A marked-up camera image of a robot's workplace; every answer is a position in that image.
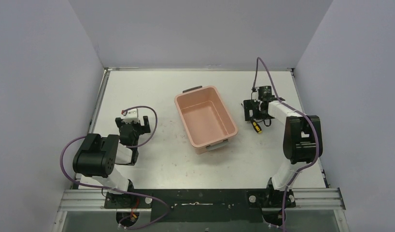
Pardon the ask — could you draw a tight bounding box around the black yellow handled screwdriver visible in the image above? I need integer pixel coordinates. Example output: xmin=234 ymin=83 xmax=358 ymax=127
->
xmin=250 ymin=119 xmax=262 ymax=134

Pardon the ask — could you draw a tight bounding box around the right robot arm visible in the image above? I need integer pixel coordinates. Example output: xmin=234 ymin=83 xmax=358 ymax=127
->
xmin=242 ymin=86 xmax=323 ymax=207

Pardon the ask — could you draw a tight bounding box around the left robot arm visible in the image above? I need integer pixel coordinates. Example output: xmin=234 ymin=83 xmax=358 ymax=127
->
xmin=72 ymin=116 xmax=151 ymax=208

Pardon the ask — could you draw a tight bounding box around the pink plastic bin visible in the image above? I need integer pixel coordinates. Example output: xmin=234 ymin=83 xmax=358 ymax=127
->
xmin=174 ymin=86 xmax=239 ymax=155

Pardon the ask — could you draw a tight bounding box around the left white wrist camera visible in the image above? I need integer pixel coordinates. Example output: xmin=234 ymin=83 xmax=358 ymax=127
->
xmin=121 ymin=108 xmax=140 ymax=124

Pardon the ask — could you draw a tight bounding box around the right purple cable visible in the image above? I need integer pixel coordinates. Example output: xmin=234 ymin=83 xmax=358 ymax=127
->
xmin=252 ymin=57 xmax=320 ymax=232

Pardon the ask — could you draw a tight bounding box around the aluminium frame rail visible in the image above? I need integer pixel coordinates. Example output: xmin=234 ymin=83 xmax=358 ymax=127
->
xmin=58 ymin=188 xmax=346 ymax=212

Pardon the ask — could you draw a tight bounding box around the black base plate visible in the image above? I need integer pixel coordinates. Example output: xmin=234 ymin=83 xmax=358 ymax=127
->
xmin=104 ymin=188 xmax=280 ymax=223

